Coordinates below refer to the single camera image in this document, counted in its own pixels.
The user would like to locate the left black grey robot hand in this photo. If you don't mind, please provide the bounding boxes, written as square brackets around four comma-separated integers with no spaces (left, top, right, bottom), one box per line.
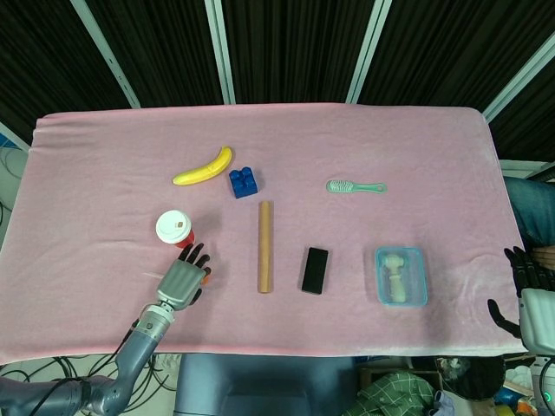
[154,243,213,311]

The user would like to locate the right black grey robot hand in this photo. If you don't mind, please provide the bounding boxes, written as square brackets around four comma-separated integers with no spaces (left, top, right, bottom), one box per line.
[486,245,555,357]

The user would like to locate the red paper cup white lid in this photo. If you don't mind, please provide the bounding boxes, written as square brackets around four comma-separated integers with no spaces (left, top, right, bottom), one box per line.
[155,210,198,250]

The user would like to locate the wooden rolling pin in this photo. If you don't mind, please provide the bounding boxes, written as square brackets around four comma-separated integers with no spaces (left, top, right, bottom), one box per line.
[257,200,276,296]

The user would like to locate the person's blue jeans leg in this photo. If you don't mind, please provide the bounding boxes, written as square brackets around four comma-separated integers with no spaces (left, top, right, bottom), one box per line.
[504,174,555,249]

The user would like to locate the black bag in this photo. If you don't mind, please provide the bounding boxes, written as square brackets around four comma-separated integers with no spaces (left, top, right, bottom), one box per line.
[436,356,507,402]

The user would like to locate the yellow toy banana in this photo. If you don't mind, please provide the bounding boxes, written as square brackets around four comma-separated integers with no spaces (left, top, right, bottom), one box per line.
[172,146,234,187]

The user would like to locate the blue toy building block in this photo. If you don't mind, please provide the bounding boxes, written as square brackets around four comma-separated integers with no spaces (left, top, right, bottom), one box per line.
[228,166,260,200]

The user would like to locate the black whiteboard eraser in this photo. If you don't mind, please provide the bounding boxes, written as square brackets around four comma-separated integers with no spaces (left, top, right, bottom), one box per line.
[300,246,330,296]

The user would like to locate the dark grey robot torso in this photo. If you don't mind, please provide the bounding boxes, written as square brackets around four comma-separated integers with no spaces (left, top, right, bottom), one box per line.
[173,353,362,416]

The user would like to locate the clear container with blue rim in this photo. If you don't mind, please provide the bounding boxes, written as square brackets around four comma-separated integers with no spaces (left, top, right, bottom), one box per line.
[374,245,429,309]

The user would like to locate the cream toy inside container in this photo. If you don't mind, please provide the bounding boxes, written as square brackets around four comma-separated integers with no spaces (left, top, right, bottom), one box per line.
[380,254,411,303]

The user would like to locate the green plaid cloth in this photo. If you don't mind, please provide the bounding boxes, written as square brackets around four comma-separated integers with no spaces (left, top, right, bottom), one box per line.
[354,371,437,416]

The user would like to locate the pink tablecloth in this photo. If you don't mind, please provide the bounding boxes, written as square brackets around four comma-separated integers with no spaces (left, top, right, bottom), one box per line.
[0,102,529,367]

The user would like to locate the mint green brush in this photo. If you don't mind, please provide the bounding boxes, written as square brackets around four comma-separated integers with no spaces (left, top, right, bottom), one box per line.
[325,179,389,196]

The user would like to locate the black floor cables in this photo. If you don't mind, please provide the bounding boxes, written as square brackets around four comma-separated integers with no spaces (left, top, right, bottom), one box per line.
[0,354,179,416]

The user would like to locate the white frame post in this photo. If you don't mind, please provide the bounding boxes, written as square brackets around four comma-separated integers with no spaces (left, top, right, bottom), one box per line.
[203,0,238,106]
[480,32,555,126]
[345,0,394,105]
[70,0,142,110]

